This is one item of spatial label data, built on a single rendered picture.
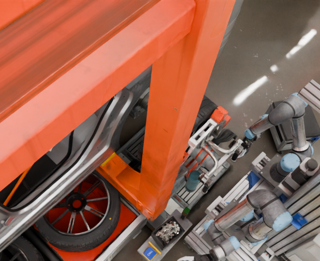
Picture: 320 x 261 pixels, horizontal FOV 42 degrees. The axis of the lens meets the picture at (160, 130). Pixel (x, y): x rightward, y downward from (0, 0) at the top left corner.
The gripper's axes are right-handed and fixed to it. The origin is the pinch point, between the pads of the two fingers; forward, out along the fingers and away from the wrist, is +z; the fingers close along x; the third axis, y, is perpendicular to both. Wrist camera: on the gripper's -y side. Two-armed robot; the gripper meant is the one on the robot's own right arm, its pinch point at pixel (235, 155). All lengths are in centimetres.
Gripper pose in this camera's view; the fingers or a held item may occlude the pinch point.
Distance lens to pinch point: 305.3
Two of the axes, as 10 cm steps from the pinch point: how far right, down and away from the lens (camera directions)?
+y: 0.8, -4.5, -8.9
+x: 7.3, 6.3, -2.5
